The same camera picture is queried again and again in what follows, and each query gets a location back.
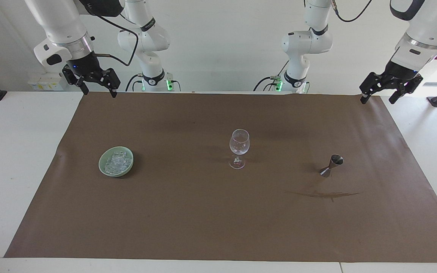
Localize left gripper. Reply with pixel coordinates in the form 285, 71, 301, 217
359, 60, 424, 105

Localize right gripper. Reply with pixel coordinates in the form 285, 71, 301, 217
62, 51, 121, 98

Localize clear ice cubes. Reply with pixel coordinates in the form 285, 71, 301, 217
104, 151, 132, 173

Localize clear wine glass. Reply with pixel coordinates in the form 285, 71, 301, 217
228, 129, 250, 170

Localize pale green bowl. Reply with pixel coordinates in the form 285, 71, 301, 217
98, 146, 135, 178

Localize steel double jigger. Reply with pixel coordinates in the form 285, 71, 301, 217
319, 154, 344, 178

